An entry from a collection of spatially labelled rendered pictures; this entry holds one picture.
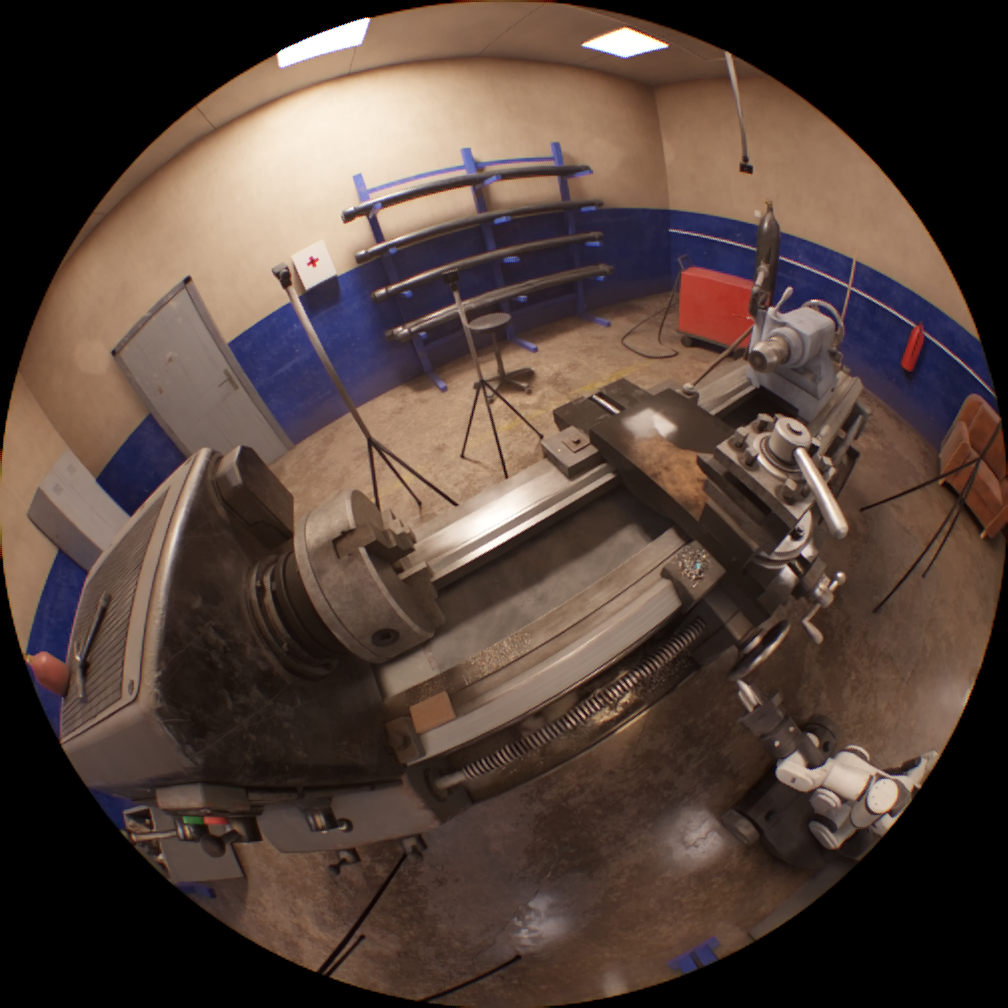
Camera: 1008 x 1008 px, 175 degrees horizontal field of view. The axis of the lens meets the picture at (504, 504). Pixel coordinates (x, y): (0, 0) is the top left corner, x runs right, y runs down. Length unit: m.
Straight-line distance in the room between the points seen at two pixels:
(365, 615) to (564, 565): 0.56
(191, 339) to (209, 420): 0.85
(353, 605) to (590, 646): 0.42
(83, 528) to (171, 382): 1.61
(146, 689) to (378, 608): 0.28
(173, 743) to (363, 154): 3.55
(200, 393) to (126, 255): 1.70
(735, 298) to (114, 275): 5.55
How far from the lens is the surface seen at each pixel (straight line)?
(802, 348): 1.16
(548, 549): 0.86
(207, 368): 3.58
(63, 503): 3.84
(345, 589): 0.39
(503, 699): 0.63
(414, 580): 0.49
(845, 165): 4.62
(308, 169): 3.47
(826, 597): 0.82
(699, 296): 3.44
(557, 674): 0.63
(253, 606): 0.50
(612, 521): 0.91
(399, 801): 0.74
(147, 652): 0.39
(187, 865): 2.48
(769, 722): 0.88
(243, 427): 3.71
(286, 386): 3.53
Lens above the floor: 1.46
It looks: 50 degrees down
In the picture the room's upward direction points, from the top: 18 degrees counter-clockwise
